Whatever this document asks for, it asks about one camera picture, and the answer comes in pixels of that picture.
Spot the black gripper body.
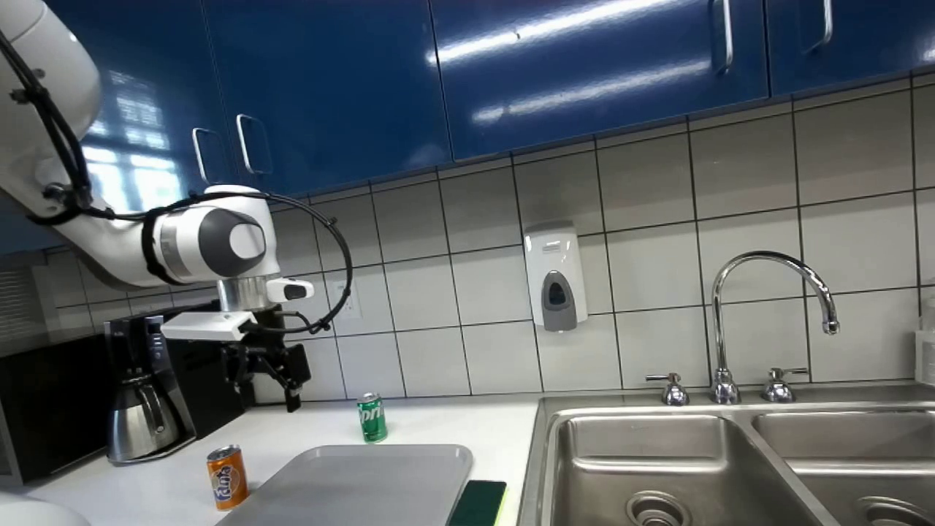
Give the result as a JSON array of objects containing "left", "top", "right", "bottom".
[{"left": 238, "top": 308, "right": 317, "bottom": 389}]

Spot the green soda can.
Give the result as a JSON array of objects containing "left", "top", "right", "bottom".
[{"left": 355, "top": 389, "right": 391, "bottom": 446}]

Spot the orange soda can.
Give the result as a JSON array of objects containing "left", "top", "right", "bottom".
[{"left": 206, "top": 446, "right": 251, "bottom": 514}]

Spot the grey plastic tray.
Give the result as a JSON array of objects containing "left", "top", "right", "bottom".
[{"left": 214, "top": 441, "right": 477, "bottom": 526}]

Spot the black coffee maker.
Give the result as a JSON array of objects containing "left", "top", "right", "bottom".
[{"left": 103, "top": 310, "right": 257, "bottom": 468}]

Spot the black box appliance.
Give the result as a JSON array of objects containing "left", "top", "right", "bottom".
[{"left": 0, "top": 330, "right": 114, "bottom": 492}]

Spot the green sponge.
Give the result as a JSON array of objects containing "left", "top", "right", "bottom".
[{"left": 447, "top": 476, "right": 512, "bottom": 526}]

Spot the white rounded object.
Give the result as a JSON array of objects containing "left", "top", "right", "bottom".
[{"left": 0, "top": 495, "right": 95, "bottom": 526}]

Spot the blue cabinet door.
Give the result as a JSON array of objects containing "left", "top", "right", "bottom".
[
  {"left": 200, "top": 0, "right": 447, "bottom": 200},
  {"left": 42, "top": 0, "right": 227, "bottom": 222},
  {"left": 764, "top": 0, "right": 935, "bottom": 102},
  {"left": 426, "top": 0, "right": 777, "bottom": 164}
]

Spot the stainless steel double sink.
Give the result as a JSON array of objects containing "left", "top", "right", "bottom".
[{"left": 515, "top": 380, "right": 935, "bottom": 526}]

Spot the chrome gooseneck faucet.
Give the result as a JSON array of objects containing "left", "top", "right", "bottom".
[{"left": 708, "top": 248, "right": 841, "bottom": 406}]

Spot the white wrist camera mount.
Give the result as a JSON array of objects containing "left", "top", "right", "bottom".
[{"left": 159, "top": 310, "right": 261, "bottom": 346}]

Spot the silver cabinet handle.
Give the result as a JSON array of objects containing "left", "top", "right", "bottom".
[
  {"left": 802, "top": 0, "right": 840, "bottom": 58},
  {"left": 712, "top": 0, "right": 740, "bottom": 80},
  {"left": 191, "top": 123, "right": 214, "bottom": 186},
  {"left": 233, "top": 111, "right": 264, "bottom": 178}
]

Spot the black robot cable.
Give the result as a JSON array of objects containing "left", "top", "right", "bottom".
[{"left": 0, "top": 28, "right": 356, "bottom": 340}]

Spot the white wall soap dispenser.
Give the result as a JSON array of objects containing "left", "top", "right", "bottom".
[{"left": 524, "top": 225, "right": 590, "bottom": 335}]

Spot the chrome faucet handle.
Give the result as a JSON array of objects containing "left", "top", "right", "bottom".
[
  {"left": 644, "top": 371, "right": 692, "bottom": 411},
  {"left": 761, "top": 365, "right": 812, "bottom": 406}
]

